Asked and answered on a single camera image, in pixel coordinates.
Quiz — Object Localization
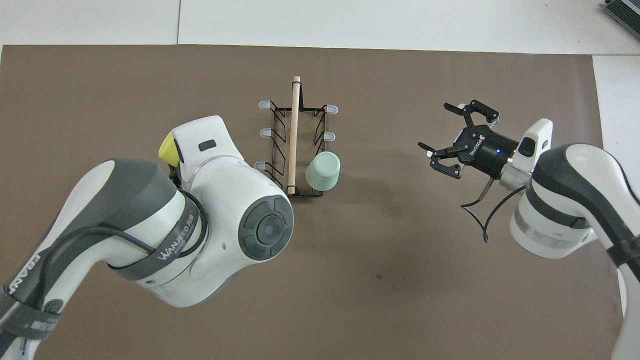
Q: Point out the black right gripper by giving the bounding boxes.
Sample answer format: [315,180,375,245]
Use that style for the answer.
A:
[418,99,520,179]

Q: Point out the yellow plastic cup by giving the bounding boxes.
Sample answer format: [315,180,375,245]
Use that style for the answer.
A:
[158,132,180,167]

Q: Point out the green plastic cup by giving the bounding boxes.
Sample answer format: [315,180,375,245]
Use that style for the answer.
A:
[305,151,342,192]

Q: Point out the brown table mat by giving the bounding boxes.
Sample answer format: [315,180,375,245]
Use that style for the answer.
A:
[0,44,630,360]

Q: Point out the grey ribbed metal device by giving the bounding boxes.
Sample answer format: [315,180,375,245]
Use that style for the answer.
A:
[601,0,640,26]

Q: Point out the grey printed velcro strap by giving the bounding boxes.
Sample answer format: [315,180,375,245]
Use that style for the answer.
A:
[107,212,202,282]

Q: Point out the black wire cup rack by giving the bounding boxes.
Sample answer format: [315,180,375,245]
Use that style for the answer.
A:
[253,90,339,199]

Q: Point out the wooden dowel rack handle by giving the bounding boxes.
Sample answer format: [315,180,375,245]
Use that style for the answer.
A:
[287,76,302,195]

